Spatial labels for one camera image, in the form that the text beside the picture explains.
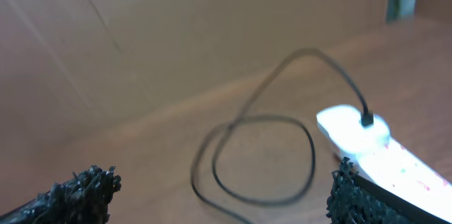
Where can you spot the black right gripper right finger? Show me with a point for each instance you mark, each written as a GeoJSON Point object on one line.
{"type": "Point", "coordinates": [355, 200]}

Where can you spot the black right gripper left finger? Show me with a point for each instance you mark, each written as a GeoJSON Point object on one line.
{"type": "Point", "coordinates": [84, 199]}

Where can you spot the white power strip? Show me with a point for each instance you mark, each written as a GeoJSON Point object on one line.
{"type": "Point", "coordinates": [392, 167]}

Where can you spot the white charger plug adapter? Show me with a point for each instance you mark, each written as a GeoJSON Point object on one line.
{"type": "Point", "coordinates": [354, 138]}

